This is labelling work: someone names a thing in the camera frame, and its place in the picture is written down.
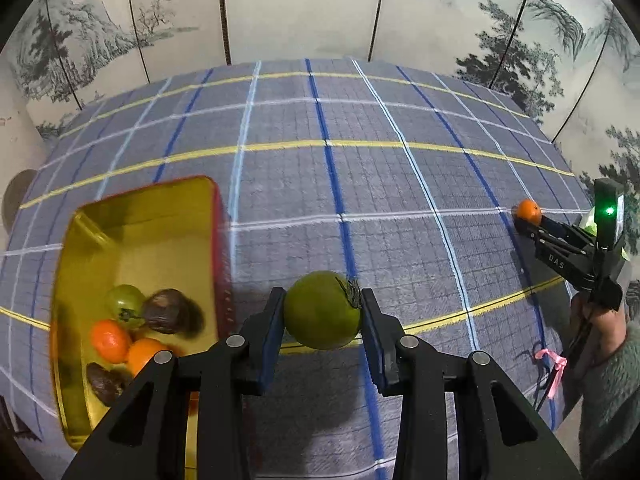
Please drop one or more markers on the green tomato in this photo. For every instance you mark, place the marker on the green tomato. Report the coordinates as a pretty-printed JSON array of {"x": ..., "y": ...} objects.
[
  {"x": 122, "y": 300},
  {"x": 322, "y": 310}
]

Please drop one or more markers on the orange tangerine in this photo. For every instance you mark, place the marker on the orange tangerine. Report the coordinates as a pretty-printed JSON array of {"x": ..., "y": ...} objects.
[
  {"x": 145, "y": 355},
  {"x": 111, "y": 340},
  {"x": 529, "y": 210}
]

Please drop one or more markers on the dark wrinkled passion fruit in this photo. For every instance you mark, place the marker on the dark wrinkled passion fruit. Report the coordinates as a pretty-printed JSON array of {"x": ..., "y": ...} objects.
[
  {"x": 105, "y": 382},
  {"x": 170, "y": 310}
]

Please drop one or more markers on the painted folding screen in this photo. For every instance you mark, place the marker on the painted folding screen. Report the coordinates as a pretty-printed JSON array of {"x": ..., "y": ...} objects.
[{"x": 300, "y": 5}]

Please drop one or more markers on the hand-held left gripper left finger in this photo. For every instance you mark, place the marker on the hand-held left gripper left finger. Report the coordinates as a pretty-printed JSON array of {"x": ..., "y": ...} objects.
[{"x": 270, "y": 340}]

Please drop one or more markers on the person's right hand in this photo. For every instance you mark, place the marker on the person's right hand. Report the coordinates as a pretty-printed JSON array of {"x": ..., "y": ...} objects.
[{"x": 607, "y": 327}]

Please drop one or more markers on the pink ribbon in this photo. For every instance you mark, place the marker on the pink ribbon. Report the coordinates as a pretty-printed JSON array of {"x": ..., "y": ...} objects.
[{"x": 550, "y": 360}]

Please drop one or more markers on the red and gold tin box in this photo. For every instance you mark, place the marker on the red and gold tin box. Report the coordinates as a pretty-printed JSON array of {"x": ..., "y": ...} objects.
[{"x": 150, "y": 230}]

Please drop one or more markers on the person's right forearm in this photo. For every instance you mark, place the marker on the person's right forearm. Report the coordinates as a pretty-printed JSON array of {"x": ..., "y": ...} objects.
[{"x": 612, "y": 410}]

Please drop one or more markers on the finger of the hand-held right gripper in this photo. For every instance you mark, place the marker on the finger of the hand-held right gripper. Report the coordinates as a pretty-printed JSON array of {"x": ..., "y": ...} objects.
[
  {"x": 529, "y": 234},
  {"x": 555, "y": 227}
]

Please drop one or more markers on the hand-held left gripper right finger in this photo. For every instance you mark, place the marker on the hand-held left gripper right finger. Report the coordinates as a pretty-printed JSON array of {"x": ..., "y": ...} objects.
[{"x": 377, "y": 340}]

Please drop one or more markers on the green tissue pack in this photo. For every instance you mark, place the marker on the green tissue pack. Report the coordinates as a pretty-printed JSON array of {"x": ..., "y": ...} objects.
[{"x": 588, "y": 221}]

